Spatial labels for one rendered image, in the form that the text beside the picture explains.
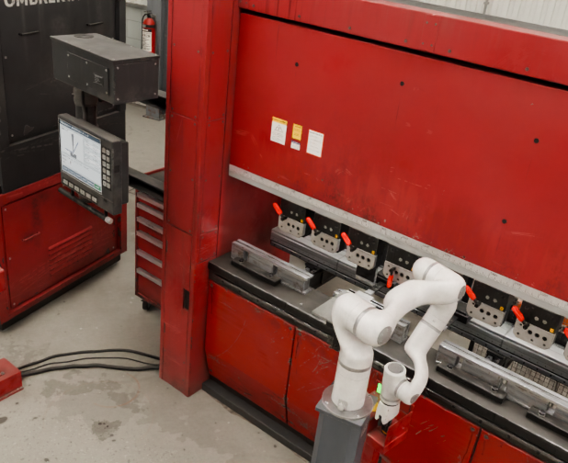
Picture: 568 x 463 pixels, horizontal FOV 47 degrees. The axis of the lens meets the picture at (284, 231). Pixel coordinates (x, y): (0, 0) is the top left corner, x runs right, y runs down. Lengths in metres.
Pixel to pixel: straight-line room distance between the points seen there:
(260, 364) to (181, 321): 0.51
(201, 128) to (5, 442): 1.90
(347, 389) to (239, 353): 1.31
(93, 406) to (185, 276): 0.93
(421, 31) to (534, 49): 0.43
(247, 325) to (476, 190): 1.45
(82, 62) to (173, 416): 1.95
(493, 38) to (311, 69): 0.82
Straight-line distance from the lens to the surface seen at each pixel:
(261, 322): 3.37
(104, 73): 2.96
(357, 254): 2.99
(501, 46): 2.48
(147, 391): 3.98
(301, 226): 3.11
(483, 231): 2.65
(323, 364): 3.21
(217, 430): 3.75
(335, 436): 2.50
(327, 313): 2.93
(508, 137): 2.53
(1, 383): 3.98
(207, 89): 3.07
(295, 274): 3.26
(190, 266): 3.44
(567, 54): 2.41
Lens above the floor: 2.61
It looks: 27 degrees down
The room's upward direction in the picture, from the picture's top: 7 degrees clockwise
